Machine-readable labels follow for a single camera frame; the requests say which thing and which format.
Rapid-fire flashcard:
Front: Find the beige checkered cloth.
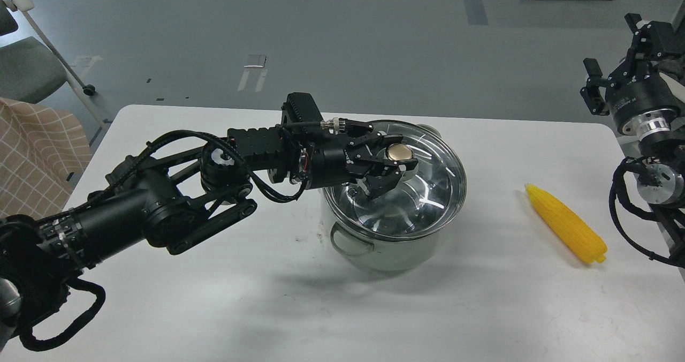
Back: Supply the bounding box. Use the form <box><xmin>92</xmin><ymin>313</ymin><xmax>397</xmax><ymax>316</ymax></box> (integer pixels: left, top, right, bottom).
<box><xmin>1</xmin><ymin>98</ymin><xmax>92</xmax><ymax>220</ymax></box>

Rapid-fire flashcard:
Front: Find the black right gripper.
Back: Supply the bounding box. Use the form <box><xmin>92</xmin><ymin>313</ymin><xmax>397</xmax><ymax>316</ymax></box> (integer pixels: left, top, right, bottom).
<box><xmin>580</xmin><ymin>13</ymin><xmax>683</xmax><ymax>135</ymax></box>

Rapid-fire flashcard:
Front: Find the grey office chair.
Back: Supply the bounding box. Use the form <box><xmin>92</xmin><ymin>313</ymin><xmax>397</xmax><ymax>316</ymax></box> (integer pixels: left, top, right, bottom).
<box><xmin>1</xmin><ymin>0</ymin><xmax>109</xmax><ymax>130</ymax></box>

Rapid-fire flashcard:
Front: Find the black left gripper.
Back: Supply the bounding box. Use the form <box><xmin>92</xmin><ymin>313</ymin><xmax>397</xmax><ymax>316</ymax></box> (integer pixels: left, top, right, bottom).
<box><xmin>289</xmin><ymin>120</ymin><xmax>418</xmax><ymax>199</ymax></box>

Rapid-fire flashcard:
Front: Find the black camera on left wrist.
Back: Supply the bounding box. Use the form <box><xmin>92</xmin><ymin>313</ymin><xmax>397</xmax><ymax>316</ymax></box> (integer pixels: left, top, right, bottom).
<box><xmin>281</xmin><ymin>93</ymin><xmax>323</xmax><ymax>135</ymax></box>

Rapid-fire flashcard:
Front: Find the yellow toy corn cob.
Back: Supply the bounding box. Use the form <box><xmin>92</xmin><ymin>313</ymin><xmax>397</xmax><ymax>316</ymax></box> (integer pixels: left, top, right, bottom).
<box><xmin>524</xmin><ymin>183</ymin><xmax>607</xmax><ymax>264</ymax></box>

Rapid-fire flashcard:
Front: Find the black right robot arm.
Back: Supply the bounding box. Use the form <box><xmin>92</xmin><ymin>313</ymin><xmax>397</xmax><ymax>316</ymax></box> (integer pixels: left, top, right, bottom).
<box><xmin>580</xmin><ymin>13</ymin><xmax>684</xmax><ymax>268</ymax></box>

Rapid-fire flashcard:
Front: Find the glass pot lid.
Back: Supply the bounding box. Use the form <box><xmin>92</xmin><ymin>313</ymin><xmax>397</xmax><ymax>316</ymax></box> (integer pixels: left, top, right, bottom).
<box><xmin>322</xmin><ymin>119</ymin><xmax>467</xmax><ymax>242</ymax></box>

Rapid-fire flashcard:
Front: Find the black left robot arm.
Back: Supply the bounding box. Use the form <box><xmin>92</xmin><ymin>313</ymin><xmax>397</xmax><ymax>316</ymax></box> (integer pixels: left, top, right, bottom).
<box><xmin>2</xmin><ymin>119</ymin><xmax>417</xmax><ymax>352</ymax></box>

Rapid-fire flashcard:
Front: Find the stainless steel pot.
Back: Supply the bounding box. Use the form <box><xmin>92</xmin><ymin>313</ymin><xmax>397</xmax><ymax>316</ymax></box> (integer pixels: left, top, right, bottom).
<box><xmin>321</xmin><ymin>142</ymin><xmax>450</xmax><ymax>272</ymax></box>

